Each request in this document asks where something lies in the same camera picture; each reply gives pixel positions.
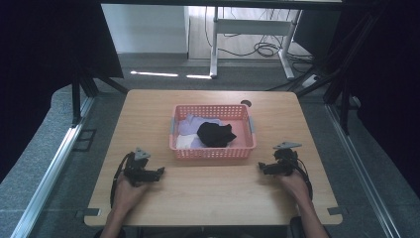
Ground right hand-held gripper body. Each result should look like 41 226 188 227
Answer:
272 141 303 177

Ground black cables on floor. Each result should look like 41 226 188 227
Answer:
203 6 315 74

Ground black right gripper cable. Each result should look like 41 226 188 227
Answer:
292 156 314 200

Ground person's left hand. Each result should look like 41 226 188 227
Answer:
113 173 151 213

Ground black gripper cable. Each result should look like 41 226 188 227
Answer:
292 156 314 200
109 152 136 208

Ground person's right hand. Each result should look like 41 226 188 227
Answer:
276 171 313 203

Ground pink plastic basket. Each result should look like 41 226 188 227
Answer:
168 104 258 161

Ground black cloth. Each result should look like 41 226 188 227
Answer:
196 121 238 149

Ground white cloth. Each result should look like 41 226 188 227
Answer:
175 133 200 150

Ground aluminium floor rail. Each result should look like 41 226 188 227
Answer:
324 102 402 238
9 95 97 238

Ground white metal desk frame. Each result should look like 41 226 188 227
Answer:
209 6 303 80

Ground white power strip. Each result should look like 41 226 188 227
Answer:
301 73 321 89

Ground lavender cloth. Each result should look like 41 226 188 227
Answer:
177 113 226 149

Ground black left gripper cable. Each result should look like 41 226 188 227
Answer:
109 152 136 208

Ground black curtain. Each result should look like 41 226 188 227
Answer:
292 0 420 199
0 0 125 183

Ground black metal stand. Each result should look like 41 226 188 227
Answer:
70 62 131 127
263 13 380 136

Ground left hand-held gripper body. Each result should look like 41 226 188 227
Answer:
123 147 154 187

